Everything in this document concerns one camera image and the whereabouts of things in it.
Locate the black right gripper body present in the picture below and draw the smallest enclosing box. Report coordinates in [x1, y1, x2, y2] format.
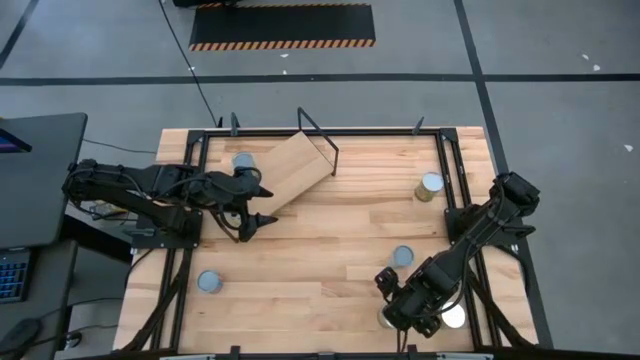
[384, 259, 461, 331]

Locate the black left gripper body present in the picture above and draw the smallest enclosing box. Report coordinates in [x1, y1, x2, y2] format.
[197, 168, 262, 227]

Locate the teal mandarin oranges can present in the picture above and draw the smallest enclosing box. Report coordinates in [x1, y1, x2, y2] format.
[389, 244, 416, 270]
[196, 269, 225, 295]

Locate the green oranges can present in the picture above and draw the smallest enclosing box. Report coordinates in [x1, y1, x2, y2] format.
[413, 171, 445, 204]

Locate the black hazard-striped floor mat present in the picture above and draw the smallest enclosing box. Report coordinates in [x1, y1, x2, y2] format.
[188, 2, 377, 52]

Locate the black desk top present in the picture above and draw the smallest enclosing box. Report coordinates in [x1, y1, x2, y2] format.
[0, 112, 89, 250]

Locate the dark grey lower desk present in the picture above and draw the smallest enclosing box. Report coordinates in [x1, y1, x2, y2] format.
[0, 239, 79, 360]

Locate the monitor with purple screen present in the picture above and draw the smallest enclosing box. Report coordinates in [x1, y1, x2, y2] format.
[0, 128, 33, 154]

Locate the backlit keyboard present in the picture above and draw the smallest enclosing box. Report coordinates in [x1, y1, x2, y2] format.
[0, 248, 32, 305]

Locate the black computer mouse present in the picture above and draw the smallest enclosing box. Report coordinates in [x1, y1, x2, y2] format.
[0, 318, 42, 355]

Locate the wooden shelf with black frame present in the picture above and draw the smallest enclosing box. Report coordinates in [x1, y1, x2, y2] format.
[199, 106, 341, 245]

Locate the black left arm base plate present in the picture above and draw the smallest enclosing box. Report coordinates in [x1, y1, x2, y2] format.
[130, 209, 204, 250]

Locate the black aluminium table frame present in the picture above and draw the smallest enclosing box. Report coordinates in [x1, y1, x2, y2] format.
[119, 113, 539, 360]

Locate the black floor cable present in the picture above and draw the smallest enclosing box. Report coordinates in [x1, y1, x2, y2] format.
[158, 0, 224, 129]

